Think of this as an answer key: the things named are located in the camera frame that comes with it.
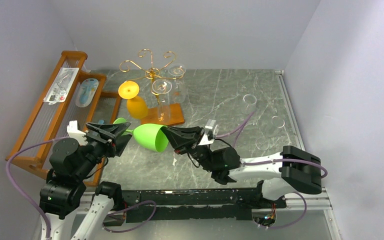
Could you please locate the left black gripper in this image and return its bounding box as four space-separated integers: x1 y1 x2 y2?
75 120 132 178

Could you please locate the green plastic wine glass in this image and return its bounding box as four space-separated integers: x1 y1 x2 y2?
123 123 169 153

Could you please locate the orange plastic wine glass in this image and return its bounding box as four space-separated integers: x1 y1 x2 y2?
118 80 149 120

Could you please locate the clear wine glass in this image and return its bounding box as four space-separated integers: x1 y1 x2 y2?
168 63 186 104

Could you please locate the clear champagne flute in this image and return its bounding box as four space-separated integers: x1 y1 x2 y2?
152 79 172 125

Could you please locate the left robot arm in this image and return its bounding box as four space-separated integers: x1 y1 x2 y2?
39 122 132 240

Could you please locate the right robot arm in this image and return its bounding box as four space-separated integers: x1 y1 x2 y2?
161 125 328 208

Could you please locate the wooden dish drying rack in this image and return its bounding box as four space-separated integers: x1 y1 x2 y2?
5 50 122 180

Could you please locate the blue packaged tool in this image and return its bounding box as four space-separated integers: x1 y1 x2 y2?
75 78 99 108

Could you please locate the white packaged item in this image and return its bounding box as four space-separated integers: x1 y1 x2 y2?
43 67 80 105

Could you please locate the clear glass far right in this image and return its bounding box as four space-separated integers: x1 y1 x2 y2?
240 94 257 115

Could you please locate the clear glass right front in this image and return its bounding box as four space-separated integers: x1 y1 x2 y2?
255 137 272 151

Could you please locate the clear glass right edge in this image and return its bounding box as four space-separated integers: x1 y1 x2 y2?
271 115 286 128

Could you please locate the gold wire wine glass rack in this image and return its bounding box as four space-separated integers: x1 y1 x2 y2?
119 48 185 126

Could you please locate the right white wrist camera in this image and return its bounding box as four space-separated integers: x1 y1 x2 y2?
198 119 219 146

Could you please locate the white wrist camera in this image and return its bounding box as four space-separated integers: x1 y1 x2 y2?
198 119 219 146
66 120 88 146

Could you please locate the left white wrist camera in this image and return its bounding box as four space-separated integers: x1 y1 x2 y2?
66 120 88 146

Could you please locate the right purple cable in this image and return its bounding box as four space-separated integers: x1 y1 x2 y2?
215 109 329 180

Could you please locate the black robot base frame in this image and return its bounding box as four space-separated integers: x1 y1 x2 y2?
104 187 287 227

